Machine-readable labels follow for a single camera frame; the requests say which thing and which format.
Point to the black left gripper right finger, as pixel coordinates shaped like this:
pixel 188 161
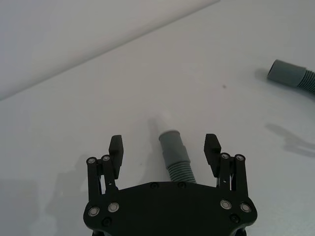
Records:
pixel 212 155

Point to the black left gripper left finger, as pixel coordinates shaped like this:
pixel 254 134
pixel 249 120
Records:
pixel 115 157

